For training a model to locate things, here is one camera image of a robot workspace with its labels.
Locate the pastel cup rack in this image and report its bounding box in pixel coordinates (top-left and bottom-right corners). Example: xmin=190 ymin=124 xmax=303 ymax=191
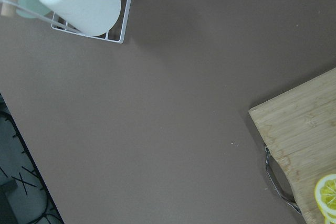
xmin=1 ymin=0 xmax=131 ymax=44

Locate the bamboo cutting board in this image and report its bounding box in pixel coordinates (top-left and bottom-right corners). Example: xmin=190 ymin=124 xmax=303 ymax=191
xmin=249 ymin=69 xmax=335 ymax=223

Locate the lemon slice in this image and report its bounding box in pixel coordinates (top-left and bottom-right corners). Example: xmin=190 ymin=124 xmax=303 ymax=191
xmin=314 ymin=174 xmax=335 ymax=223

